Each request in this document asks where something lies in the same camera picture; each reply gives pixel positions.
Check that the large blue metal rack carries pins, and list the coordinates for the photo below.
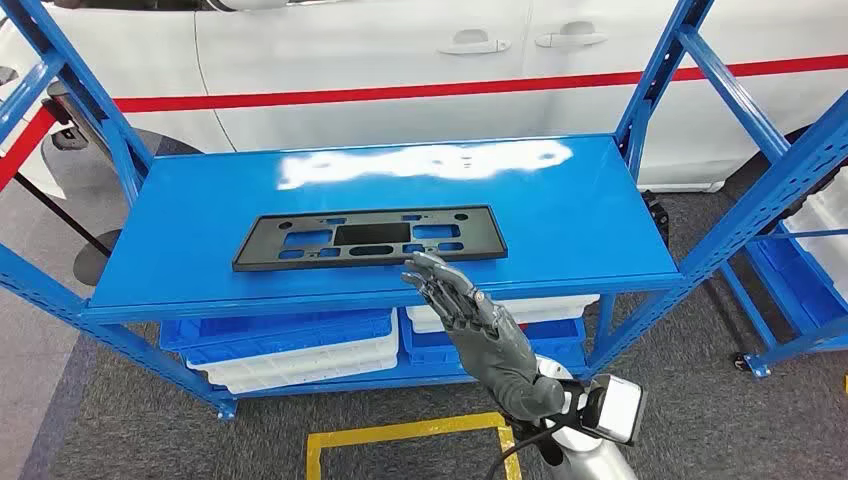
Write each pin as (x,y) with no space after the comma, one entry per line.
(199,199)

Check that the blue wheeled metal rack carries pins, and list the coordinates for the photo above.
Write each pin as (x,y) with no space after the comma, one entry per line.
(788,285)

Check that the grey barrier post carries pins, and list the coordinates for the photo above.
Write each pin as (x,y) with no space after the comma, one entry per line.
(56,111)

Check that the red barrier belt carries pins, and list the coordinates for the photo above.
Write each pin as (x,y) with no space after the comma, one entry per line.
(397,91)
(26,142)

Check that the black plastic plate frame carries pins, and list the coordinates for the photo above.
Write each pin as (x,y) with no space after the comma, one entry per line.
(255,255)

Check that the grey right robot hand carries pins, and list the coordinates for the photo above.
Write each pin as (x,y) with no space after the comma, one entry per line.
(493,361)

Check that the white car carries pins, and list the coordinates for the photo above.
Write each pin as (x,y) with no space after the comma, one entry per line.
(397,53)

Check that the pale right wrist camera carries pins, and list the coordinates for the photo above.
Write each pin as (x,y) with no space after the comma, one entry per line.
(619,407)

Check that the yellow floor tape square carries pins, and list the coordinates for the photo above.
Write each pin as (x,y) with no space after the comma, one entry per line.
(397,430)

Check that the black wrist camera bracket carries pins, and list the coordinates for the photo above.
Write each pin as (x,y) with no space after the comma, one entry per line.
(583,404)

